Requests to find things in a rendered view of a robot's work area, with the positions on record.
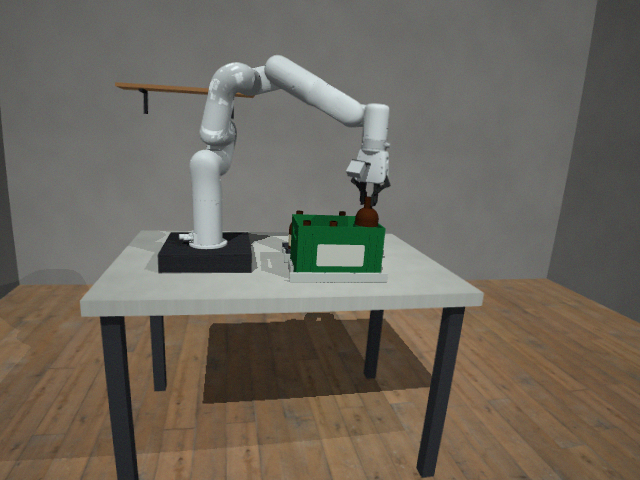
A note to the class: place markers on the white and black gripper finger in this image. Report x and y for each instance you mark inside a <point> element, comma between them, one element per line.
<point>362,188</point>
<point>376,189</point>

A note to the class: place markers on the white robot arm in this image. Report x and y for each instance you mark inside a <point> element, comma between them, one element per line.
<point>219,132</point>

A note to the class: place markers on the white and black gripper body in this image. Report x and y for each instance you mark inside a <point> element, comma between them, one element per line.
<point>377,158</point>

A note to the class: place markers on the green crate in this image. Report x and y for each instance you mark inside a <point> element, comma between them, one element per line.
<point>342,249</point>

